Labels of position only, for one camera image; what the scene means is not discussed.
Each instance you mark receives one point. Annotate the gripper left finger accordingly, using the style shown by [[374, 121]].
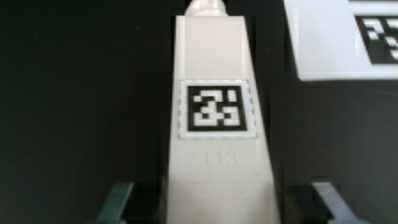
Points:
[[115, 205]]

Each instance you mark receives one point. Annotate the marker base plate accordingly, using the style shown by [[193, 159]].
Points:
[[344, 32]]

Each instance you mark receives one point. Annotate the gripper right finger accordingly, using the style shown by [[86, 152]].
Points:
[[344, 216]]

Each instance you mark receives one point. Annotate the white leg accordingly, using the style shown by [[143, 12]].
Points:
[[221, 187]]

